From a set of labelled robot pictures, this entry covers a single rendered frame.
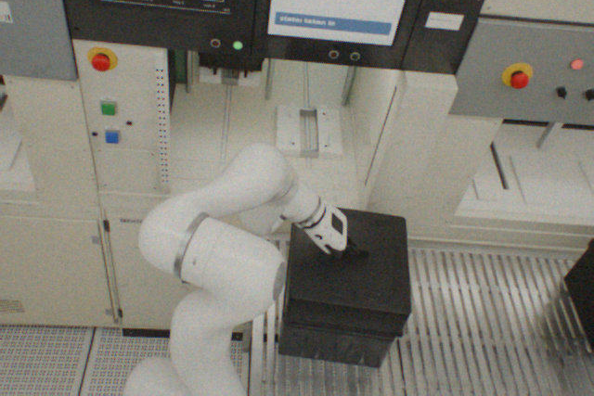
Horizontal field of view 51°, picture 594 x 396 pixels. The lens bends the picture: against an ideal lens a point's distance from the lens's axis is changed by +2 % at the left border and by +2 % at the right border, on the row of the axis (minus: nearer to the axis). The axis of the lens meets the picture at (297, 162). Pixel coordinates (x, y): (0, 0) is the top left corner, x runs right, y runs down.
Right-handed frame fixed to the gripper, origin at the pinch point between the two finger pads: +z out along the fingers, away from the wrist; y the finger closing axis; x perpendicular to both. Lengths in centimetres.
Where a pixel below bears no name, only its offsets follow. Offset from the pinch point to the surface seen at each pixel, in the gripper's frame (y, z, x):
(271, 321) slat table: -4.5, 11.7, 33.5
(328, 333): -13.8, 10.7, 13.4
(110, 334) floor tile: 23, 25, 128
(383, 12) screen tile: 29, -35, -32
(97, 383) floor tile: 4, 25, 127
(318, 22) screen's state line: 27, -42, -19
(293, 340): -13.7, 9.7, 23.3
